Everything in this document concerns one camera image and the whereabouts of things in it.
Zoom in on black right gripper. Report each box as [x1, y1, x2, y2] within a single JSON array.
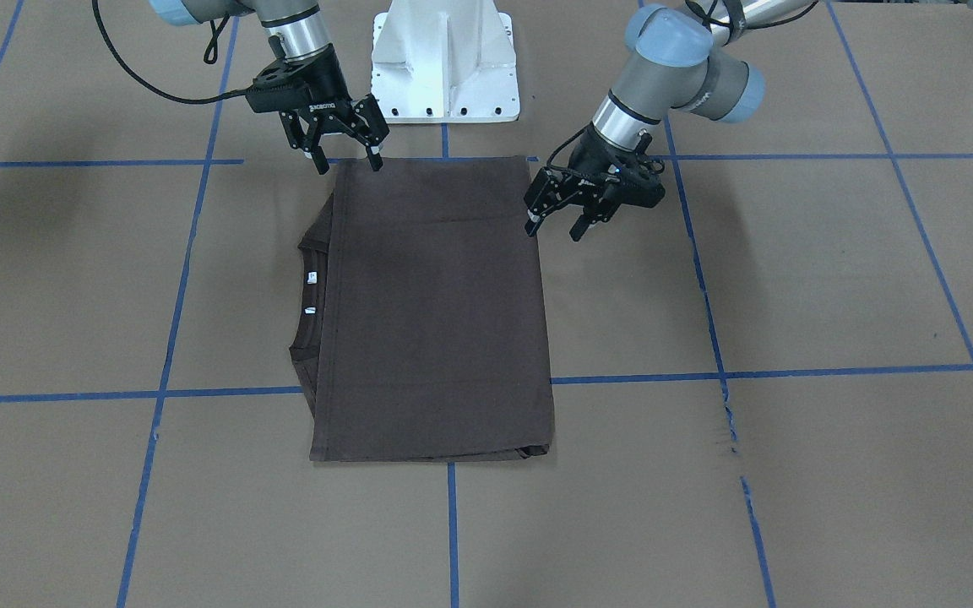
[[246, 45, 389, 176]]

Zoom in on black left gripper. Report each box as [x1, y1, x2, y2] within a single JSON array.
[[525, 127, 666, 242]]

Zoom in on dark brown t-shirt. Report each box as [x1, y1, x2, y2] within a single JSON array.
[[290, 155, 555, 462]]

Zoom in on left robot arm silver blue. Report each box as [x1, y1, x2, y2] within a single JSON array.
[[525, 1, 815, 240]]

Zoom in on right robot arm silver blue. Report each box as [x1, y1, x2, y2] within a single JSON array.
[[150, 1, 389, 174]]

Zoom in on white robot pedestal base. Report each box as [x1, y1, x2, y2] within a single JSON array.
[[371, 1, 521, 126]]

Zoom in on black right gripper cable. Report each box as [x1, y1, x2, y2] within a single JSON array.
[[91, 0, 253, 106]]

